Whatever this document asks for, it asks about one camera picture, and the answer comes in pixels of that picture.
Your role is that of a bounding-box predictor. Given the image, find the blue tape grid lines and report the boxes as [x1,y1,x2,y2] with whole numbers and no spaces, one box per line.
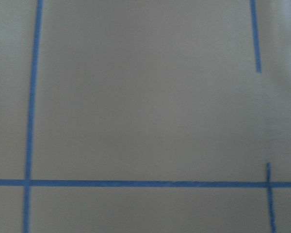
[0,0,291,233]

